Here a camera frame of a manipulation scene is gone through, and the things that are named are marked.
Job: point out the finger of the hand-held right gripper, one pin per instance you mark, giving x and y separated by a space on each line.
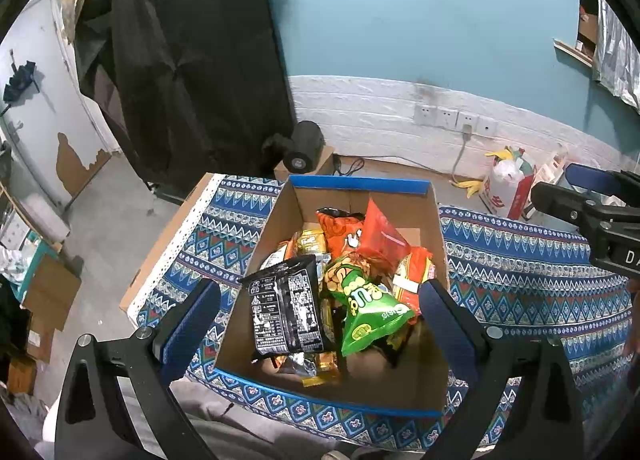
562 202
592 177

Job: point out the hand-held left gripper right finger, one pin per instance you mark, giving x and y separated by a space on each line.
445 325

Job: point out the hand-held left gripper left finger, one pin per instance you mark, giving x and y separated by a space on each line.
192 325

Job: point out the small red snack packet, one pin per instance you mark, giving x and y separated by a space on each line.
412 275

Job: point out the blue-edged cardboard box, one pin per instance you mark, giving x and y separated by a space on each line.
400 380

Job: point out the green bean snack bag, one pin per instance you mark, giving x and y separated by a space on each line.
365 310

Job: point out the black noodle packet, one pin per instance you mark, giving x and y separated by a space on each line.
287 305

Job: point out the large red snack bag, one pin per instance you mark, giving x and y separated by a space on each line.
382 240

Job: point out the silver foil packet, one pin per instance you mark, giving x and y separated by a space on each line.
295 364

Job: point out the orange glove-print snack bag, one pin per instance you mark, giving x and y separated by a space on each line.
340 235

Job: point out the white paper shopping bag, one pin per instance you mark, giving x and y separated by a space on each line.
547 165

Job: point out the red and white carton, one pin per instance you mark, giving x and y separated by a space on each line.
510 202

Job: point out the white plastic bag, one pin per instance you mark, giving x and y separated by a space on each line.
507 173

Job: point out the yellow banana peel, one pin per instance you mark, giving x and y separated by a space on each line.
467 187
502 155

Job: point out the blue patterned blanket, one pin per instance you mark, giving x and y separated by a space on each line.
500 270

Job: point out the silver foil curtain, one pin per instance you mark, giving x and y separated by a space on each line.
617 60

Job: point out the brown cardboard carton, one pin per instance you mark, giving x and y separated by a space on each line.
52 290

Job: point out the cardboard box on ledge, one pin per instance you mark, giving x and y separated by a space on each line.
589 25

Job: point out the wooden shelving rack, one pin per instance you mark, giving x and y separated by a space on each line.
30 220

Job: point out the small brown cardboard box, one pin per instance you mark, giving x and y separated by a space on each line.
325 163

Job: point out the white peeling door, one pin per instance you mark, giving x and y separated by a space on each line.
50 140

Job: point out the black folded umbrella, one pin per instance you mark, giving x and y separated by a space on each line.
20 83

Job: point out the white wall socket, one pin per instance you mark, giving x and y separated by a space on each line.
447 118
425 114
467 119
486 127

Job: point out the wooden wall ledge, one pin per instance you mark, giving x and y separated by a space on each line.
575 53

